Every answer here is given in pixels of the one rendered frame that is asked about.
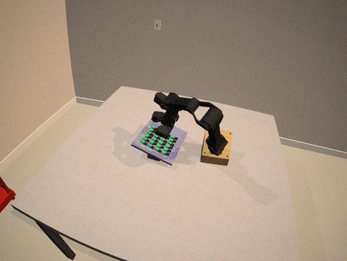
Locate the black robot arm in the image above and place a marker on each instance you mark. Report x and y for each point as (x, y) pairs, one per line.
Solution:
(210, 121)

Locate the pale lavender switch panel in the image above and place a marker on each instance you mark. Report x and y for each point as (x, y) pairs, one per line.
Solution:
(157, 147)

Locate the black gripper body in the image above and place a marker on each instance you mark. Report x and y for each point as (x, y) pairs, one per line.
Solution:
(169, 121)

